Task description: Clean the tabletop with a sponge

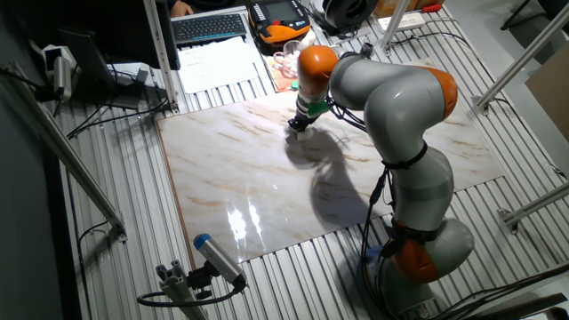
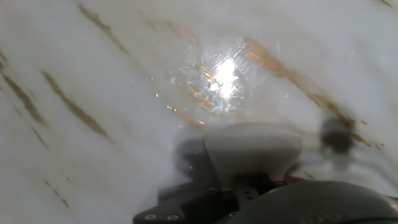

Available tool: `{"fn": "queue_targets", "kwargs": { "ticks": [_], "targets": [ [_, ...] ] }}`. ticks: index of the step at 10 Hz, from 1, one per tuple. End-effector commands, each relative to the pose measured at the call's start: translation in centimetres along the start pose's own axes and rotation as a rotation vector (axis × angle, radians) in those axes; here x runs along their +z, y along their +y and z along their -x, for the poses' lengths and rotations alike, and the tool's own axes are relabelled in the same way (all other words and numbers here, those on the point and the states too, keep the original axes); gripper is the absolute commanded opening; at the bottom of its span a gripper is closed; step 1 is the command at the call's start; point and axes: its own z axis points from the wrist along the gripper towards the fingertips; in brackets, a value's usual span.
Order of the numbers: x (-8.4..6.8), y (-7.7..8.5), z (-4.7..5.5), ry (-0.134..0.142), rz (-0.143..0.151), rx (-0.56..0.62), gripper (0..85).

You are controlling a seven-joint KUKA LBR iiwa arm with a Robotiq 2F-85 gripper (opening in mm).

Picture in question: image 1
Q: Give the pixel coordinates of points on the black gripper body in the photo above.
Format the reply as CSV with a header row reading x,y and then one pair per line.
x,y
298,122

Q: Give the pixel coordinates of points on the white sponge block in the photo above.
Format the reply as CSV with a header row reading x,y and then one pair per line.
x,y
306,135

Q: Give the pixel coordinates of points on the marble pattern board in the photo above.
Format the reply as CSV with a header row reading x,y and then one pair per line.
x,y
200,146

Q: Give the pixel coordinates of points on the black flat bar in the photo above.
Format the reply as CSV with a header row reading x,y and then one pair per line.
x,y
524,306

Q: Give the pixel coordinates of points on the low aluminium beam with bracket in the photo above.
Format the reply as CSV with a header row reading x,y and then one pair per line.
x,y
538,202

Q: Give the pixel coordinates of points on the black computer monitor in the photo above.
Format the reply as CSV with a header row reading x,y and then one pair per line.
x,y
89,18

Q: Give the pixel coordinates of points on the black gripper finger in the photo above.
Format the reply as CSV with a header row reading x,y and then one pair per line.
x,y
293,126
306,128

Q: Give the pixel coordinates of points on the white power strip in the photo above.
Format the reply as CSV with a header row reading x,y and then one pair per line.
x,y
411,20

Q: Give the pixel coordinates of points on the silver camera on white mount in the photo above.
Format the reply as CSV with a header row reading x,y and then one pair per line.
x,y
62,75

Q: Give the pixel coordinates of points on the aluminium frame post by monitor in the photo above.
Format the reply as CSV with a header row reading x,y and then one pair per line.
x,y
160,53

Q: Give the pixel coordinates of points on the long slanted aluminium beam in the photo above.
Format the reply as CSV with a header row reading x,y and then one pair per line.
x,y
66,153

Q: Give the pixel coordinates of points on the orange and white cloth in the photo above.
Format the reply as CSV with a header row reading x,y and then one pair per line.
x,y
280,82

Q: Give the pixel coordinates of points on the small black plug adapter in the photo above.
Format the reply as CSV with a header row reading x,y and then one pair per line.
x,y
367,49

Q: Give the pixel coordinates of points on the clear glass jug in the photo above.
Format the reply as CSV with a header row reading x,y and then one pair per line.
x,y
286,60

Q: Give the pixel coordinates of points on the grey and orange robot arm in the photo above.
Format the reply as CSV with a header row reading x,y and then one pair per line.
x,y
400,106

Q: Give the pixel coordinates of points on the black computer keyboard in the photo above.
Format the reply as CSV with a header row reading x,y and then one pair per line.
x,y
209,29

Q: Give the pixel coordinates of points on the aluminium frame post by power strip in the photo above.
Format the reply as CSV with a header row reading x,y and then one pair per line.
x,y
393,22

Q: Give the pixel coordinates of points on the short aluminium profile stub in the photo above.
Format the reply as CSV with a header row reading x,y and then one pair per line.
x,y
178,289

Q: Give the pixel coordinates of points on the silver camera with blue cap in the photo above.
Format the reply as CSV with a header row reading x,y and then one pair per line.
x,y
218,260

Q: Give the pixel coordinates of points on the black office chair base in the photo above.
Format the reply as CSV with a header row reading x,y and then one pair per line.
x,y
555,6

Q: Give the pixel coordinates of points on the white paper sheet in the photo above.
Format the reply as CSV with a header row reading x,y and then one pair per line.
x,y
213,66

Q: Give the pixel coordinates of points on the person's bare hand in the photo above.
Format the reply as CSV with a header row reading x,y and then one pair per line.
x,y
180,8

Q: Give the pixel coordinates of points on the orange and black teach pendant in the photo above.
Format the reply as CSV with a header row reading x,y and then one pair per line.
x,y
278,31

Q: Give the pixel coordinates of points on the black round reel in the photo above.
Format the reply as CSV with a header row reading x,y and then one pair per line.
x,y
349,13

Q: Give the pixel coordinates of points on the slanted aluminium beam with bracket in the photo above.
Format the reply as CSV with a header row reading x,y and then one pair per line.
x,y
529,51

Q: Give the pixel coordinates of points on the white rounded object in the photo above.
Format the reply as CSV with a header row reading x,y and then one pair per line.
x,y
310,39

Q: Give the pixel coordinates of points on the black camera clamp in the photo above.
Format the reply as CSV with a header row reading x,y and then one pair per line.
x,y
200,280

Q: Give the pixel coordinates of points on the black monitor stand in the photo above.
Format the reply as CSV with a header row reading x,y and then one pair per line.
x,y
86,58

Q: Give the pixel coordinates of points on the brown cardboard box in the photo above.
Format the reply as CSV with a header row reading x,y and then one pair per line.
x,y
387,6

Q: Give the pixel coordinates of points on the brown cardboard panel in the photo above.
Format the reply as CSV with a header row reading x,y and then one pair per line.
x,y
553,93

